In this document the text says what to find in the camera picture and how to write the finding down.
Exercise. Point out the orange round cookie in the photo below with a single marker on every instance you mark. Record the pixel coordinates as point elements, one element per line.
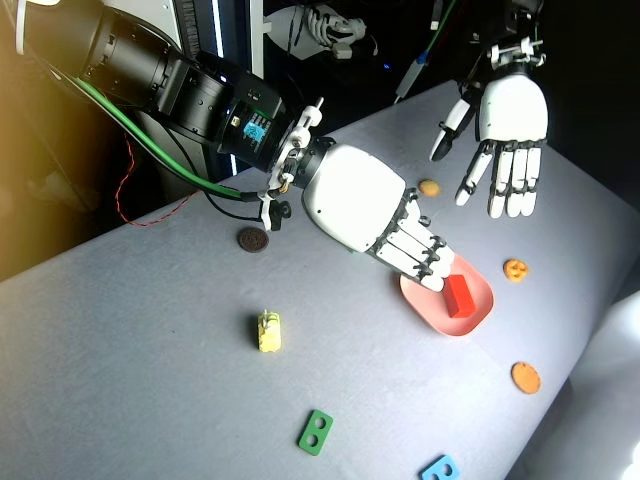
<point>525,378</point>

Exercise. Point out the red block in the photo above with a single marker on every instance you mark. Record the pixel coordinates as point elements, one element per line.
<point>459,297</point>

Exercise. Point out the white spare robot hand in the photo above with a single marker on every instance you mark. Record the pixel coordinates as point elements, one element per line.
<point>300,32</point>

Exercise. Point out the grey table cloth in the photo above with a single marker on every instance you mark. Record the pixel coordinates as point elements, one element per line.
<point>150,375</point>

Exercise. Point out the blue toy piece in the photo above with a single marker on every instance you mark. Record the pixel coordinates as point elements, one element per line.
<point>440,471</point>

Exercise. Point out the orange pretzel cookie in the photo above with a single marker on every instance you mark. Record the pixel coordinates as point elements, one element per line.
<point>515,270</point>

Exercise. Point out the robot body with blue lights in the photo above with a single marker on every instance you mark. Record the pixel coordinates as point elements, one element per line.
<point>257,30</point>

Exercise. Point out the dark chocolate cookie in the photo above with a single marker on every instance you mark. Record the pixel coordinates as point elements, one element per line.
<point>253,240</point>

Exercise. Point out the green block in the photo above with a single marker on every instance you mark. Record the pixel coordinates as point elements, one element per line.
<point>315,432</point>

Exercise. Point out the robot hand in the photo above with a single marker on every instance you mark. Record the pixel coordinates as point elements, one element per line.
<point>355,195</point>
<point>512,110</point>

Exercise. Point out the small tan cookie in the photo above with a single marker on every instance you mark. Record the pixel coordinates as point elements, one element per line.
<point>429,188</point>

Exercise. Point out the yellow toy car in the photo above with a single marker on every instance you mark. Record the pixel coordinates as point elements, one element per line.
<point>269,334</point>

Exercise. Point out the pink oval bowl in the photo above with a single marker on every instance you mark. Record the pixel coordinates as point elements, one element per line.
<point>435,312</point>

